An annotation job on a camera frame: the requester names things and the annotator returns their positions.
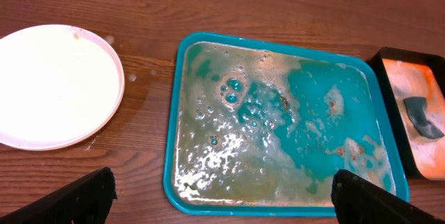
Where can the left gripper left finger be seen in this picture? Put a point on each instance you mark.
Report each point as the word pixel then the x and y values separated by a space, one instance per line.
pixel 86 200

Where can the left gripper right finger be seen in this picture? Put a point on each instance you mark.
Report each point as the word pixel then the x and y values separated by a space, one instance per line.
pixel 357 201

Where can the dark green sponge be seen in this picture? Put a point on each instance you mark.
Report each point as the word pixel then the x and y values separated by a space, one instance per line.
pixel 416 111

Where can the white plate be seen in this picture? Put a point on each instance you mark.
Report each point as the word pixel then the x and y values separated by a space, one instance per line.
pixel 60 84

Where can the teal plastic tray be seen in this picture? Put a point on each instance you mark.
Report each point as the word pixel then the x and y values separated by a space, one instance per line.
pixel 260 129

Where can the black tray with soapy water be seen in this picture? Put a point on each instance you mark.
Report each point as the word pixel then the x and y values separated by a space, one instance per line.
pixel 412 85

